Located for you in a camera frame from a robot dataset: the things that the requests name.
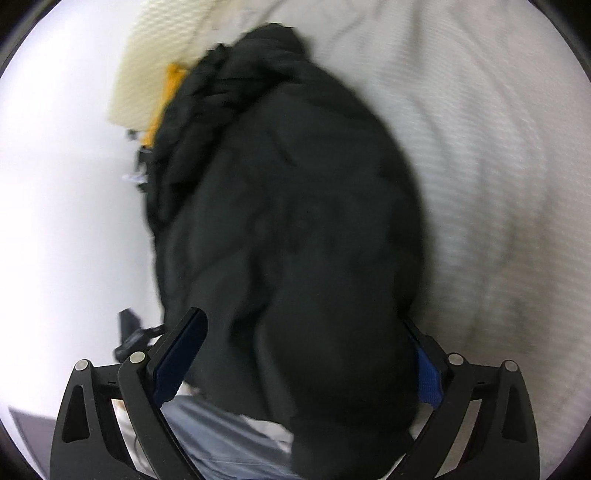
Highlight black puffer jacket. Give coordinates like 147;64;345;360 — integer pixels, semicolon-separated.
145;24;424;479

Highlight person's grey trousers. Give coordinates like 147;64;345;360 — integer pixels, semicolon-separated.
161;395;297;479

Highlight yellow cartoon pillow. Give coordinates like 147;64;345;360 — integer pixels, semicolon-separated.
141;63;188;149

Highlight cream quilted headboard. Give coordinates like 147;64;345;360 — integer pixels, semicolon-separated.
108;0;224;132

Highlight light grey duvet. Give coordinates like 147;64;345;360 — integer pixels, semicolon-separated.
206;1;590;477

